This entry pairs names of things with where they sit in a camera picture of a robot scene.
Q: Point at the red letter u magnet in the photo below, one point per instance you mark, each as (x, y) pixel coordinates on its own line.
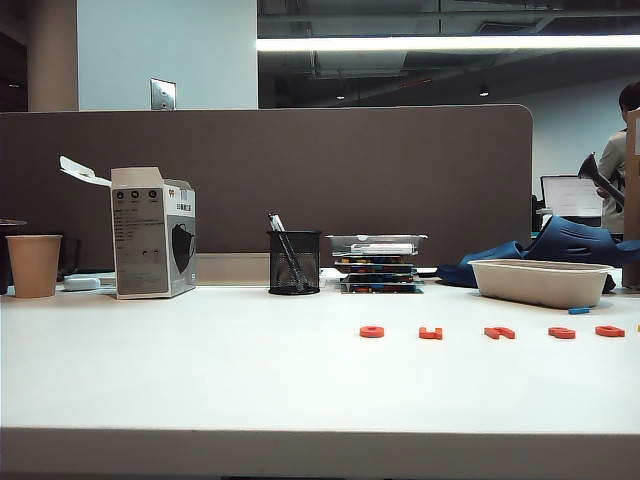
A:
(431, 334)

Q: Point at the red letter n magnet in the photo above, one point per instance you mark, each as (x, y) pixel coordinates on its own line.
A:
(500, 333)

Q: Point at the red letter g magnet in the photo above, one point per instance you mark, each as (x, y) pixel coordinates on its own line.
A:
(561, 332)

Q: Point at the blue letter magnet box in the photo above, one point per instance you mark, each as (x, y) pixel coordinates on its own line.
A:
(377, 269)
(372, 260)
(382, 287)
(380, 278)

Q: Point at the red letter o magnet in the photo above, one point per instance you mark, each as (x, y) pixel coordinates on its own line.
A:
(371, 331)

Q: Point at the red letter a magnet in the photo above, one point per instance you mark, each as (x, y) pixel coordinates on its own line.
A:
(610, 331)

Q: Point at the black mesh pen holder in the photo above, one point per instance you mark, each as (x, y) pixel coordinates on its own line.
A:
(295, 265)

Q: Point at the black pen with white cap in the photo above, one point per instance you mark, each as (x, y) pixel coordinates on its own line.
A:
(276, 222)

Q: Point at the clear plastic magnet box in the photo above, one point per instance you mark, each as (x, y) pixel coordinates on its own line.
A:
(375, 245)

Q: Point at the brown desk partition screen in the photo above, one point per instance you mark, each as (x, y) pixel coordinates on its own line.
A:
(250, 175)

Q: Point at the flat-lying dark blue slipper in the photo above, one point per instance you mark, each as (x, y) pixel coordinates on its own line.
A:
(492, 252)

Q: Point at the white grey face mask box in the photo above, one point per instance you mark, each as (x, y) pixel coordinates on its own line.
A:
(142, 235)

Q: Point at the long ceiling light strip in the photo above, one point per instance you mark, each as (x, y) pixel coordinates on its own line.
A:
(400, 43)

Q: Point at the black ceiling spotlight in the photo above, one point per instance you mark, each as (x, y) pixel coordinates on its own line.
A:
(484, 92)

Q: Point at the beige rectangular pulp tray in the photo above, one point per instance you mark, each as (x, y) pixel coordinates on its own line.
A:
(542, 282)

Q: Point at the small white case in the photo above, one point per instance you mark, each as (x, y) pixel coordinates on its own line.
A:
(81, 283)

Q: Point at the upturned dark blue slipper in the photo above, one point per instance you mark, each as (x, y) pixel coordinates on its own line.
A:
(570, 240)

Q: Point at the dark glass cup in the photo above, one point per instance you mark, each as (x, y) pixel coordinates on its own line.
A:
(70, 257)

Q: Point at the white computer monitor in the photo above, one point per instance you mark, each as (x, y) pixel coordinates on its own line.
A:
(570, 197)

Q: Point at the blue magnet piece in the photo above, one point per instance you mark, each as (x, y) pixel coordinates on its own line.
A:
(580, 310)

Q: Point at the black funnel-shaped tool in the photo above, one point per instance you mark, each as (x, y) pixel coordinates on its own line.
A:
(592, 170)

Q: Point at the brown paper cup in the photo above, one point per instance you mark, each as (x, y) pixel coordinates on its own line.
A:
(34, 265)

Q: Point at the person in beige shirt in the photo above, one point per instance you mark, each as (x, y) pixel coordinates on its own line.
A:
(612, 155)

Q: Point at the metal wall switch plate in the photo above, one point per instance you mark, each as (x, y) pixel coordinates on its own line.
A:
(163, 94)

